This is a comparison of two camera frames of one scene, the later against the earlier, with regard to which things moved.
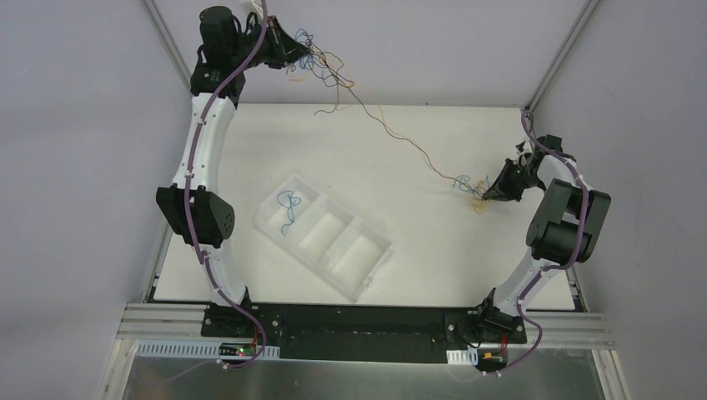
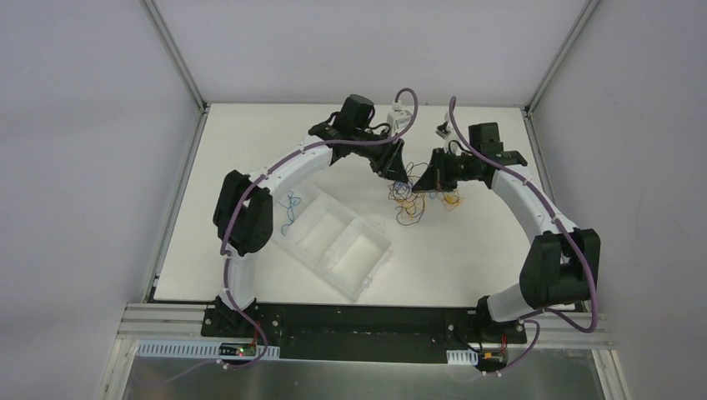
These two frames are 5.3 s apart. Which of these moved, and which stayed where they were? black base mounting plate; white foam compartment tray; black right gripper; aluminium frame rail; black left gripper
Moved: black right gripper; black left gripper
Stayed: aluminium frame rail; white foam compartment tray; black base mounting plate
